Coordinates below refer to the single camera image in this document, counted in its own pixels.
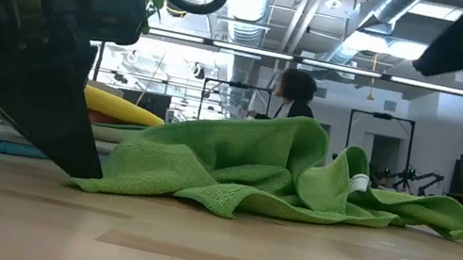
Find white plant pot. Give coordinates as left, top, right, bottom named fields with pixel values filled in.
left=85, top=78, right=126, bottom=98

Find person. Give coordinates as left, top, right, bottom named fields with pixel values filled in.
left=246, top=61, right=323, bottom=131

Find black background robot arms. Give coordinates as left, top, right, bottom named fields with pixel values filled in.
left=367, top=159, right=448, bottom=202

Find turquoise terry towel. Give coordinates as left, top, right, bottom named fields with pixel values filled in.
left=0, top=139, right=52, bottom=163

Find bright lime green towel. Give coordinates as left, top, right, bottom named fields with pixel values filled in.
left=67, top=77, right=463, bottom=260

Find long ceiling light strip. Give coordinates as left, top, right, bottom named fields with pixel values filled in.
left=145, top=26, right=463, bottom=99

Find black metal stand frame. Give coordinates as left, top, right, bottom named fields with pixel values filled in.
left=338, top=106, right=419, bottom=190

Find black ceiling-mounted device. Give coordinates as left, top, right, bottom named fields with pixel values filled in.
left=164, top=0, right=190, bottom=21

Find yellow towel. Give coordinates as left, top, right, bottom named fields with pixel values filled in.
left=78, top=83, right=170, bottom=131

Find slanted silver ventilation duct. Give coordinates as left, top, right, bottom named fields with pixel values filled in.
left=323, top=0, right=430, bottom=78

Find small yellow hanging item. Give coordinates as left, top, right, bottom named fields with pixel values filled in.
left=364, top=52, right=382, bottom=103

